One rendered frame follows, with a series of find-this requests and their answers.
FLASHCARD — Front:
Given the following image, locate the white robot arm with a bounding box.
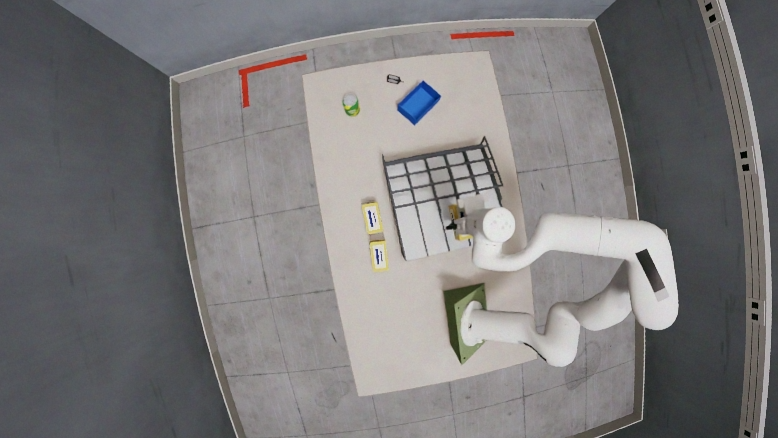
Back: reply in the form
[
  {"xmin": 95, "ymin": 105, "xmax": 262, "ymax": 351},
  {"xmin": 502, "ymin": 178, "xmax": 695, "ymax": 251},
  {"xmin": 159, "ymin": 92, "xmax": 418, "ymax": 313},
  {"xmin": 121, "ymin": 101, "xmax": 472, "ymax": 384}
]
[{"xmin": 456, "ymin": 193, "xmax": 678, "ymax": 367}]

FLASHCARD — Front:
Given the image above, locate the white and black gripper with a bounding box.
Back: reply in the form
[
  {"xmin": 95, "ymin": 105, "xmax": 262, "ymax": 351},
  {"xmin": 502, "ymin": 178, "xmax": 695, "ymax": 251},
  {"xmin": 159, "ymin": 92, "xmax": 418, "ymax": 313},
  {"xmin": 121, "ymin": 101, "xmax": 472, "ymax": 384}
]
[{"xmin": 445, "ymin": 217, "xmax": 469, "ymax": 235}]

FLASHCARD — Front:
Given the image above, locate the green and yellow drink can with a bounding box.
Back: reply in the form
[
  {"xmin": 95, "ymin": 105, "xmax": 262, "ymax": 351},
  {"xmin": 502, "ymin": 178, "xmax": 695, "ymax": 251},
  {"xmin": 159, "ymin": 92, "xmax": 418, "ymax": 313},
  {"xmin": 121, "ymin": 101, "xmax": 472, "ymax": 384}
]
[{"xmin": 342, "ymin": 94, "xmax": 360, "ymax": 117}]

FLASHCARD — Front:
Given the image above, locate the blue open tray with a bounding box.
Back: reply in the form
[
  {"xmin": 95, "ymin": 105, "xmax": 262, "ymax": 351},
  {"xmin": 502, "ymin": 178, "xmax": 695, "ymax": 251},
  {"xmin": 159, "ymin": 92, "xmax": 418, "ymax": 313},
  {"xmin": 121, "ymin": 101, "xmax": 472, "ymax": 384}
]
[{"xmin": 397, "ymin": 81, "xmax": 441, "ymax": 125}]

